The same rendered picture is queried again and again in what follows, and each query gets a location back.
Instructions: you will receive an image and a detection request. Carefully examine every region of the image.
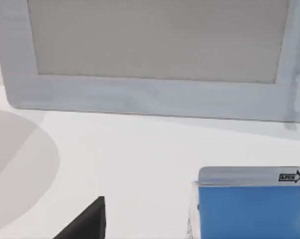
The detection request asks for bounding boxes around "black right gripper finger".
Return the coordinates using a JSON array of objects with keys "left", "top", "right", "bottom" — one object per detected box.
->
[{"left": 53, "top": 196, "right": 107, "bottom": 239}]

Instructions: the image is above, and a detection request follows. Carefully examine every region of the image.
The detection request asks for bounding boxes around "blue and white carton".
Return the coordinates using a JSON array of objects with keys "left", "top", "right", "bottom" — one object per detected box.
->
[{"left": 186, "top": 166, "right": 300, "bottom": 239}]

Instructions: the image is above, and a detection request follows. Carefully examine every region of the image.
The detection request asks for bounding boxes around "pale microwave oven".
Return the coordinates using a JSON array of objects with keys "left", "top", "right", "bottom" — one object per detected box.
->
[{"left": 0, "top": 0, "right": 300, "bottom": 123}]

